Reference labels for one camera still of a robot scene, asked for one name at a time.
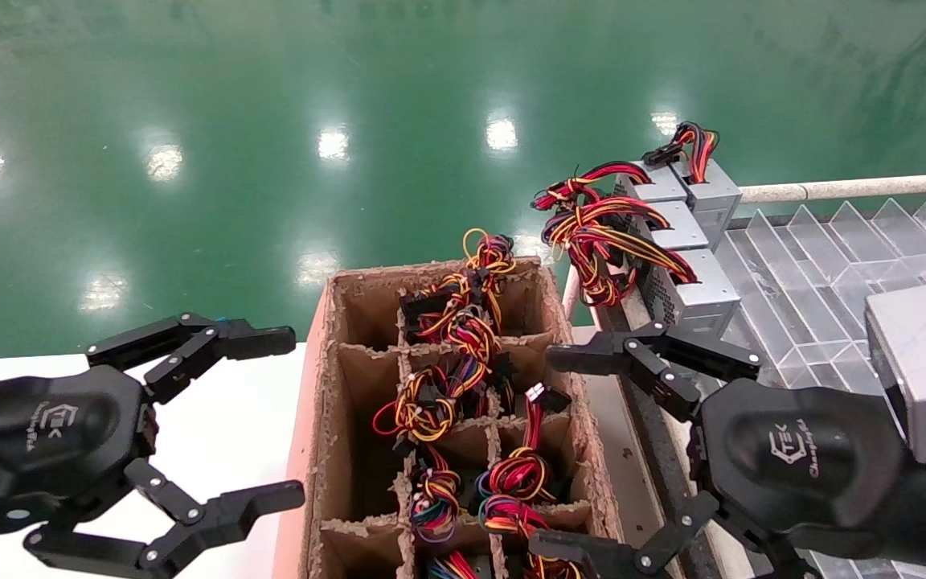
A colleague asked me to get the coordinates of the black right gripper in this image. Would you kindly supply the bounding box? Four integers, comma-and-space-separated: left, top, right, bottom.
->
527, 320, 926, 579

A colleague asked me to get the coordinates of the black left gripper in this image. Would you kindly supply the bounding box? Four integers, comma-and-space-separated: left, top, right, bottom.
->
0, 312, 306, 579

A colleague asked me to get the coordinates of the brown cardboard divider box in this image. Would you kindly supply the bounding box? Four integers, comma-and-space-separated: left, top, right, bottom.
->
274, 257, 633, 579

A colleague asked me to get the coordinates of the clear acrylic divider tray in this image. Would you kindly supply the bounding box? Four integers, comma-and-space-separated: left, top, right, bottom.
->
712, 193, 926, 579

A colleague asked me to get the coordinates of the white pipe post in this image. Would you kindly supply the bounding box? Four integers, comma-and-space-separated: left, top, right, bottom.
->
561, 265, 585, 322

